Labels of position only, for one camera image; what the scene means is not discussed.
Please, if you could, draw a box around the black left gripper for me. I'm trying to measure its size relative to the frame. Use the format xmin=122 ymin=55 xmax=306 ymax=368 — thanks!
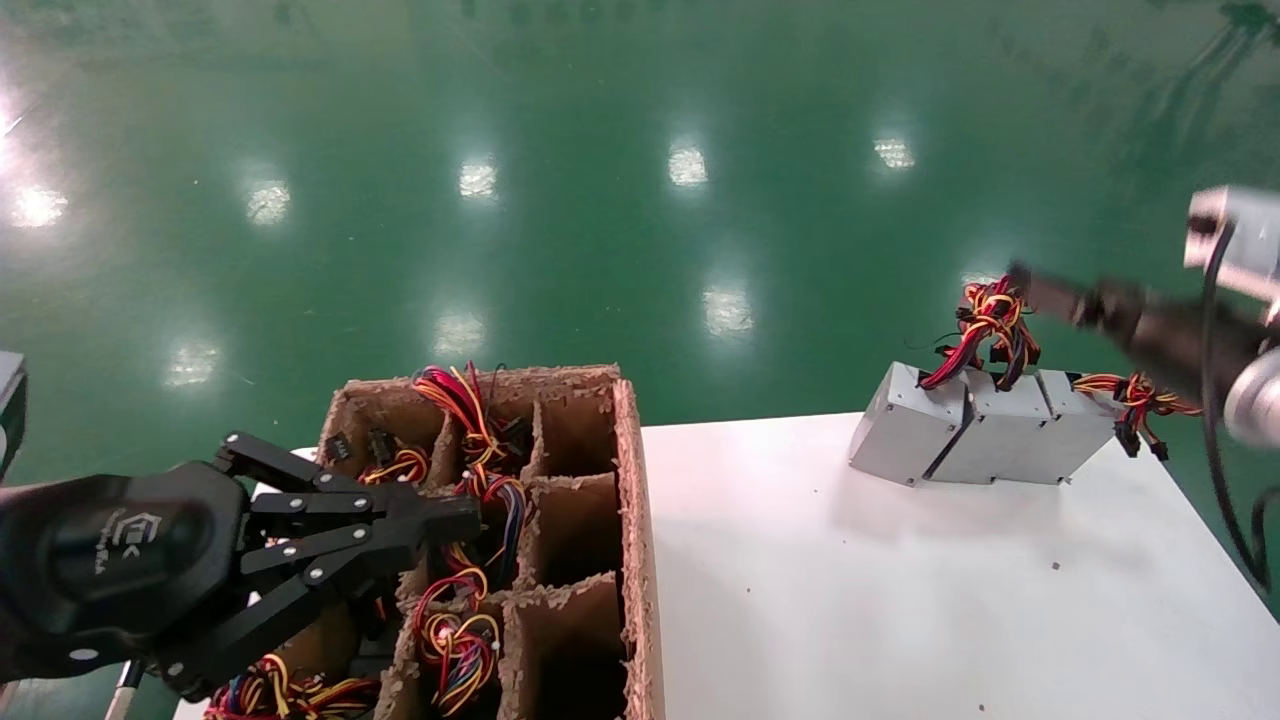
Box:
xmin=0 ymin=432 xmax=484 ymax=703

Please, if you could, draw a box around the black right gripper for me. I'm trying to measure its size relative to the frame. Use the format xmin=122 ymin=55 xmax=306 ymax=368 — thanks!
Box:
xmin=1008 ymin=261 xmax=1273 ymax=403

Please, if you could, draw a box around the cardboard box with dividers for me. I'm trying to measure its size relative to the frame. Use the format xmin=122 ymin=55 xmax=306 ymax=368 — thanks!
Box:
xmin=320 ymin=364 xmax=667 ymax=720

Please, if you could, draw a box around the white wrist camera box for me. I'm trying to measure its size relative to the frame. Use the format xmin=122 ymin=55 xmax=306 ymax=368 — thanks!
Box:
xmin=1184 ymin=184 xmax=1280 ymax=303

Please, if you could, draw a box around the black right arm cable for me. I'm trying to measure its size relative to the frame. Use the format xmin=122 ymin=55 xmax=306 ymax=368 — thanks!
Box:
xmin=1199 ymin=224 xmax=1280 ymax=598

